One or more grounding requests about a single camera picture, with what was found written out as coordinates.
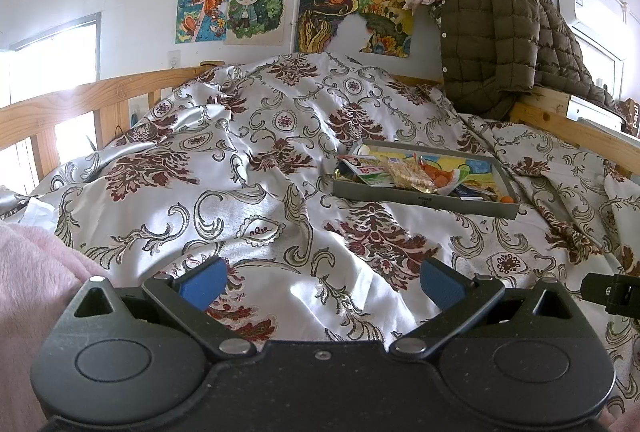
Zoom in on white and green snack packet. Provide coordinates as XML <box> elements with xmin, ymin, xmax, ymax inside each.
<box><xmin>337</xmin><ymin>155</ymin><xmax>396</xmax><ymax>188</ymax></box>

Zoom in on white air conditioner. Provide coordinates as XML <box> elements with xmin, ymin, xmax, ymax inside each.
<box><xmin>557</xmin><ymin>0</ymin><xmax>628</xmax><ymax>60</ymax></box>

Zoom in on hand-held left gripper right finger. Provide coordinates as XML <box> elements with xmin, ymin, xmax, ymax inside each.
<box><xmin>390</xmin><ymin>257</ymin><xmax>581</xmax><ymax>359</ymax></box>

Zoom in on swimming girl wall poster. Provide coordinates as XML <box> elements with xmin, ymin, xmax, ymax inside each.
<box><xmin>174</xmin><ymin>0</ymin><xmax>233</xmax><ymax>46</ymax></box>

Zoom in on pink fleece cloth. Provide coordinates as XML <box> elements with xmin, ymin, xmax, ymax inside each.
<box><xmin>0</xmin><ymin>219</ymin><xmax>116</xmax><ymax>432</ymax></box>

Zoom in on floral printed satin blanket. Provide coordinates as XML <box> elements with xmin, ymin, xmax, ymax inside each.
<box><xmin>0</xmin><ymin>52</ymin><xmax>640</xmax><ymax>413</ymax></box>

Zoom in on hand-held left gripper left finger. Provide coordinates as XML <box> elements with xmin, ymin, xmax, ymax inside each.
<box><xmin>72</xmin><ymin>256</ymin><xmax>256</xmax><ymax>359</ymax></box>

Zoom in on blond child wall poster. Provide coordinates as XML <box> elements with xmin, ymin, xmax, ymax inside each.
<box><xmin>224</xmin><ymin>0</ymin><xmax>292</xmax><ymax>47</ymax></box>

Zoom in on brown printed bag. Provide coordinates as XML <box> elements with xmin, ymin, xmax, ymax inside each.
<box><xmin>617</xmin><ymin>97</ymin><xmax>640</xmax><ymax>138</ymax></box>

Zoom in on grey tray with cartoon picture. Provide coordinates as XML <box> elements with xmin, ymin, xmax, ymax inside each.
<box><xmin>332</xmin><ymin>139</ymin><xmax>521</xmax><ymax>220</ymax></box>

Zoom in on olive puffer jacket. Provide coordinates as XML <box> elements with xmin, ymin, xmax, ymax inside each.
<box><xmin>430</xmin><ymin>0</ymin><xmax>613</xmax><ymax>120</ymax></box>

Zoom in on window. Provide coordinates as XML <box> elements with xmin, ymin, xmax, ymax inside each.
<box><xmin>0</xmin><ymin>12</ymin><xmax>103</xmax><ymax>193</ymax></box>

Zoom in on swirly night wall poster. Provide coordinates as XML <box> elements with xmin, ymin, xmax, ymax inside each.
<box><xmin>294</xmin><ymin>0</ymin><xmax>417</xmax><ymax>59</ymax></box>

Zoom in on clear puffed rice packet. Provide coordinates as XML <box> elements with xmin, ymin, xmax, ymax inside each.
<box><xmin>384</xmin><ymin>159</ymin><xmax>433</xmax><ymax>192</ymax></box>

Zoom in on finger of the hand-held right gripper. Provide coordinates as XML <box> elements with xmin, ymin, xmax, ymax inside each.
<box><xmin>582</xmin><ymin>272</ymin><xmax>621</xmax><ymax>306</ymax></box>

